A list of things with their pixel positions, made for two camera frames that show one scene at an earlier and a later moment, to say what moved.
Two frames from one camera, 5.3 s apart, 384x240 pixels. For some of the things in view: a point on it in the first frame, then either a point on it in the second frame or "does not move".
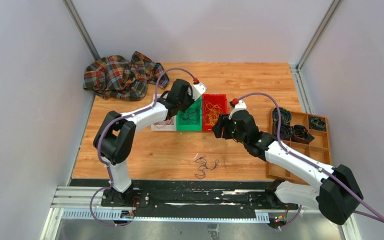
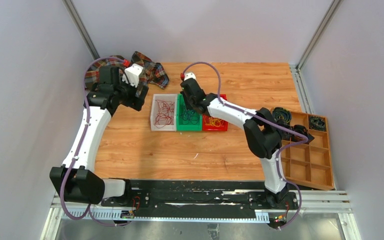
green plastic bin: x=190 y=118 does not move
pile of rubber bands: x=202 y=159 to x=189 y=115
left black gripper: x=191 y=101 to x=135 y=102
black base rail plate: x=194 y=198 does not move
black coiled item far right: x=317 y=123 does not move
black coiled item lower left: x=286 y=130 does not move
